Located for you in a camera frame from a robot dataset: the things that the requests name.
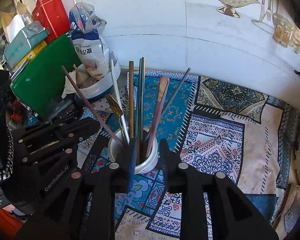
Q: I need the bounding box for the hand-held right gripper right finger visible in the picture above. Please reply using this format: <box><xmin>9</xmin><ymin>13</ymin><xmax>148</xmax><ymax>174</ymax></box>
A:
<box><xmin>159</xmin><ymin>138</ymin><xmax>280</xmax><ymax>240</ymax></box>

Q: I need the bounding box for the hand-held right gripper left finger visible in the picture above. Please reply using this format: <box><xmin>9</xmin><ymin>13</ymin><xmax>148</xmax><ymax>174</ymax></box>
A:
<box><xmin>14</xmin><ymin>138</ymin><xmax>138</xmax><ymax>240</ymax></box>

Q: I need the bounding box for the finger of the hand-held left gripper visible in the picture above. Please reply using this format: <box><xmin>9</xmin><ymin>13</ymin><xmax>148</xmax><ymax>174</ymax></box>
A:
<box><xmin>16</xmin><ymin>117</ymin><xmax>102</xmax><ymax>147</ymax></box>
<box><xmin>21</xmin><ymin>140</ymin><xmax>78</xmax><ymax>167</ymax></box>

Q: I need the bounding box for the white ceramic cup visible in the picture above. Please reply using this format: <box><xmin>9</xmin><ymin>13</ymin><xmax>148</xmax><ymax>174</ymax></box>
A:
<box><xmin>108</xmin><ymin>127</ymin><xmax>161</xmax><ymax>175</ymax></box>

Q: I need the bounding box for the gold spoon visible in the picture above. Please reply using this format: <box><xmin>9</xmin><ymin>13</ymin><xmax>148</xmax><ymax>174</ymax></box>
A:
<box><xmin>106</xmin><ymin>94</ymin><xmax>129</xmax><ymax>144</ymax></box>

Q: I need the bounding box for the silver chopstick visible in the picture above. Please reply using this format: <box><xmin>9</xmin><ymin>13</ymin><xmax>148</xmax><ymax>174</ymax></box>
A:
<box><xmin>109</xmin><ymin>59</ymin><xmax>129</xmax><ymax>144</ymax></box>

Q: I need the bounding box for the pink chopstick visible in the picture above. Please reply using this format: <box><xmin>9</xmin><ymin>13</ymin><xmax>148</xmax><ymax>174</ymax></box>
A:
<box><xmin>145</xmin><ymin>76</ymin><xmax>170</xmax><ymax>158</ymax></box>

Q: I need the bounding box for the grey chopstick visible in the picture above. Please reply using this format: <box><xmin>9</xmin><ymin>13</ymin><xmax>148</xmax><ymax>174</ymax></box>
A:
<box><xmin>161</xmin><ymin>67</ymin><xmax>192</xmax><ymax>117</ymax></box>

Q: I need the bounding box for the person's left forearm orange sleeve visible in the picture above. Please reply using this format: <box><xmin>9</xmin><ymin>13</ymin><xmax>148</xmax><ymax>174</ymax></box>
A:
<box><xmin>0</xmin><ymin>204</ymin><xmax>23</xmax><ymax>240</ymax></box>

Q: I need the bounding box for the white bowl with crumpled paper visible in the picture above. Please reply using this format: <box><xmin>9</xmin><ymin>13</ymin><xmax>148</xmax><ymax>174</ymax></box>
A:
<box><xmin>62</xmin><ymin>63</ymin><xmax>121</xmax><ymax>100</ymax></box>

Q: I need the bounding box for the green box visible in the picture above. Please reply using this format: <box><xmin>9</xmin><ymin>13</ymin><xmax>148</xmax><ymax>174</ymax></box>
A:
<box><xmin>10</xmin><ymin>33</ymin><xmax>83</xmax><ymax>122</ymax></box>

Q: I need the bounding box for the patterned blue patchwork cloth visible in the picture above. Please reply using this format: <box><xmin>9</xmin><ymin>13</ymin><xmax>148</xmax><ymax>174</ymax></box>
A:
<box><xmin>25</xmin><ymin>70</ymin><xmax>299</xmax><ymax>240</ymax></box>

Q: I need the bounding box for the yellow flat box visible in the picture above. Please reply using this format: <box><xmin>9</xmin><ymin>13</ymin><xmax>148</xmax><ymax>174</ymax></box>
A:
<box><xmin>11</xmin><ymin>40</ymin><xmax>48</xmax><ymax>73</ymax></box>

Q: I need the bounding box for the teal tissue box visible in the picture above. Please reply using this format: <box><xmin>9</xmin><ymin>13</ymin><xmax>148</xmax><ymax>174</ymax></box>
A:
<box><xmin>3</xmin><ymin>13</ymin><xmax>51</xmax><ymax>65</ymax></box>

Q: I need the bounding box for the white and blue food bag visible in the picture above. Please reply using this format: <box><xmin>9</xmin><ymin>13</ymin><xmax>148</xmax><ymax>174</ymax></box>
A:
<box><xmin>69</xmin><ymin>2</ymin><xmax>117</xmax><ymax>78</ymax></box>

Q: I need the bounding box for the red tin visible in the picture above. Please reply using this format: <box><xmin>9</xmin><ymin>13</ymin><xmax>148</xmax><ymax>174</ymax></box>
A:
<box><xmin>31</xmin><ymin>0</ymin><xmax>71</xmax><ymax>45</ymax></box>

